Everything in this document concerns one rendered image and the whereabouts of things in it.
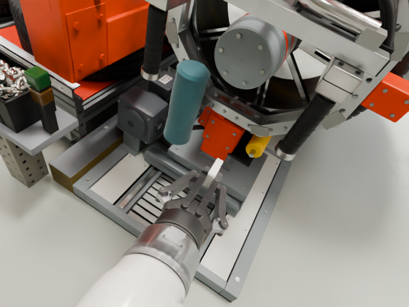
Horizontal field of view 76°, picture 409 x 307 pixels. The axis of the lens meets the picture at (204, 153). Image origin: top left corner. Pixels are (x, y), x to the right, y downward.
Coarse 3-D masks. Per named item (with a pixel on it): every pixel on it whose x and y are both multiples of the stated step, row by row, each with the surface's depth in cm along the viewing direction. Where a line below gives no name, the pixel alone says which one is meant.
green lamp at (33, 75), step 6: (36, 66) 64; (24, 72) 62; (30, 72) 62; (36, 72) 62; (42, 72) 63; (48, 72) 64; (30, 78) 62; (36, 78) 61; (42, 78) 63; (48, 78) 64; (30, 84) 64; (36, 84) 62; (42, 84) 64; (48, 84) 65
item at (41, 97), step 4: (32, 92) 65; (36, 92) 65; (44, 92) 66; (48, 92) 67; (52, 92) 68; (32, 96) 67; (36, 96) 66; (40, 96) 65; (44, 96) 66; (48, 96) 67; (52, 96) 69; (36, 100) 67; (40, 100) 66; (44, 100) 67; (48, 100) 68; (52, 100) 69; (40, 104) 67; (44, 104) 68
